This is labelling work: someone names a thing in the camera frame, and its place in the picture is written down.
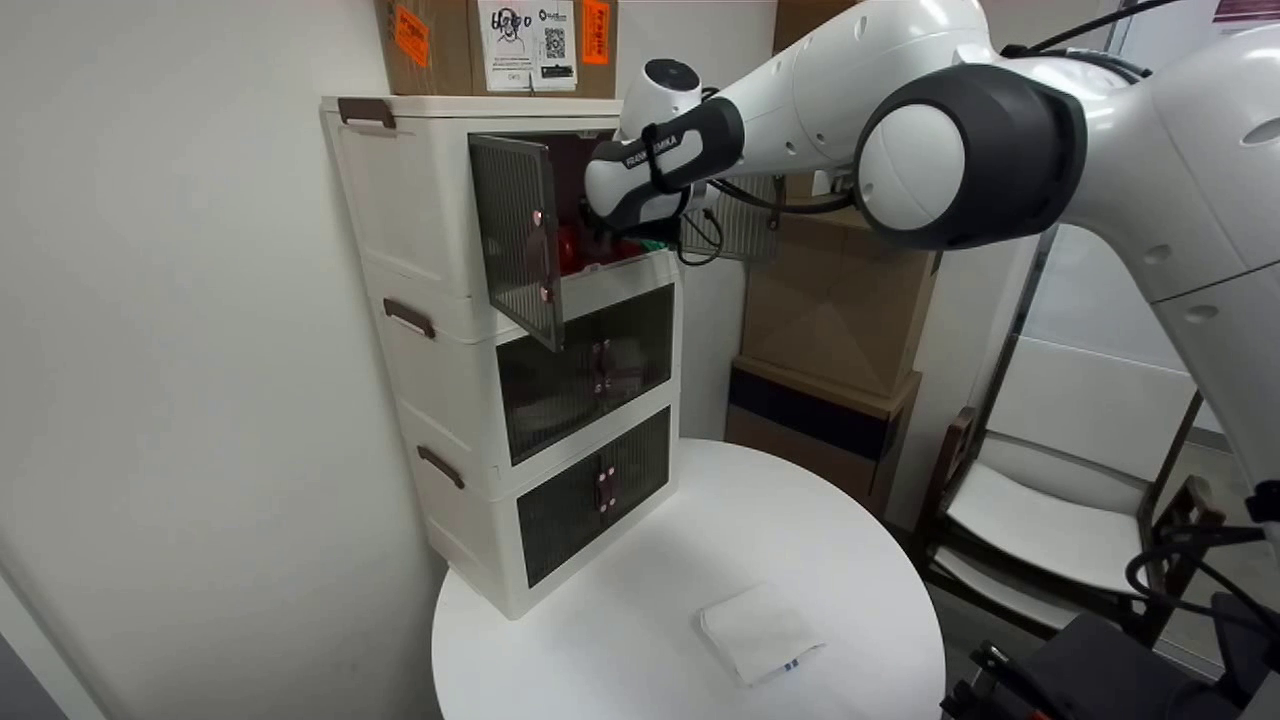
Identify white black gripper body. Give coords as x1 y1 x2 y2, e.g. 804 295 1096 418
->
582 125 686 238

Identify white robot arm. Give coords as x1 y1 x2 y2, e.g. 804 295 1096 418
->
582 0 1280 524

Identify red plastic item in cabinet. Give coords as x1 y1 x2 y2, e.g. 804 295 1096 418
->
554 214 611 270

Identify smoked cabinet door panel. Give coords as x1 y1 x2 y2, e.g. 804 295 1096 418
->
468 133 563 352

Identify labelled cardboard box on cabinet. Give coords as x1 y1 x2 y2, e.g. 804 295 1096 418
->
371 0 617 101

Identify white plastic drawer cabinet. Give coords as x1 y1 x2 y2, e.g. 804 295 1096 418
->
319 97 679 617

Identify stacked cardboard boxes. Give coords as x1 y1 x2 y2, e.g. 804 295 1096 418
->
723 0 942 512

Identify white folded cloth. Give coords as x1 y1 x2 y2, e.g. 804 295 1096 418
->
696 588 819 682

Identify black metal stand frame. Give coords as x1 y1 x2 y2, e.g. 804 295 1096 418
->
909 223 1280 720

